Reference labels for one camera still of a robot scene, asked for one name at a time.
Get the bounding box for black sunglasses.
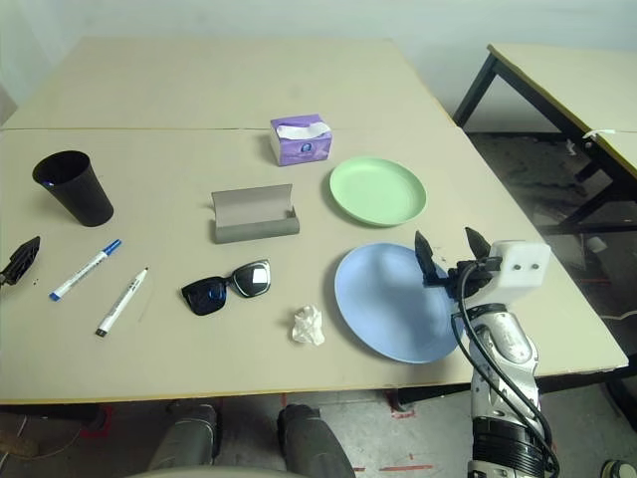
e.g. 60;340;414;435
180;258;273;318

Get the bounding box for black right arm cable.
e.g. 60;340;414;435
447;261;561;478

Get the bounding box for grey glasses case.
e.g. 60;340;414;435
210;183;301;245

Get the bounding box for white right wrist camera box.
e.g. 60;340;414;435
487;239;552;304

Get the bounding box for grey robot right leg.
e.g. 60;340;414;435
277;403;357;478

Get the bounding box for bystander sneaker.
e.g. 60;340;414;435
599;457;637;478

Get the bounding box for grey robot leg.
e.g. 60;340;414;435
148;400;223;472
277;403;357;478

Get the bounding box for purple tissue box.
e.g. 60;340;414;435
270;115;333;167

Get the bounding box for green plate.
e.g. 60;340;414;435
327;156;428;229

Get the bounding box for white marker black cap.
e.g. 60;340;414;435
95;267;150;338

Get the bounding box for white tissue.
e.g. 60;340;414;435
291;304;326;346

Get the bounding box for grey robot left leg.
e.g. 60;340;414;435
148;400;223;472

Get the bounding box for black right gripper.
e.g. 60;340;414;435
414;226;502;300

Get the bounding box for brown wooden block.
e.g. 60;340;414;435
0;435;39;457

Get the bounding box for white marker blue cap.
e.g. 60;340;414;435
48;239;122;303

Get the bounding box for beige side table black frame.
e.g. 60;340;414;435
451;42;637;183
539;129;637;238

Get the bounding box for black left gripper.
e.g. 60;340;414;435
0;235;42;290

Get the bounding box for thin white cable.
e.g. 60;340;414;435
596;309;637;324

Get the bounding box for black plastic cup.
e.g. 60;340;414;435
32;149;114;229

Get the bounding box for blue plate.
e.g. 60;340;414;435
333;242;469;364

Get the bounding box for grey robot torso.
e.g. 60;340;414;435
123;462;300;478

